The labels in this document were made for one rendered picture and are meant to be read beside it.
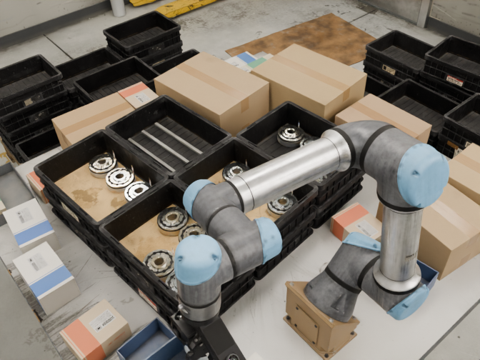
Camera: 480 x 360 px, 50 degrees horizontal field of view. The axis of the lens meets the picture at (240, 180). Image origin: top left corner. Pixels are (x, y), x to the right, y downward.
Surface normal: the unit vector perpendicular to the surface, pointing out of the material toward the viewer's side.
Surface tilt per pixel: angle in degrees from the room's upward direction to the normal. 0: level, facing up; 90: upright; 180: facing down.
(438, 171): 77
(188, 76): 0
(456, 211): 0
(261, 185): 40
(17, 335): 0
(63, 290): 90
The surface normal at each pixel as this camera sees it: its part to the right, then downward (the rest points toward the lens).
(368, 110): -0.04, -0.72
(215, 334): 0.34, -0.43
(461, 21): -0.77, 0.47
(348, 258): -0.66, -0.23
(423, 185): 0.53, 0.39
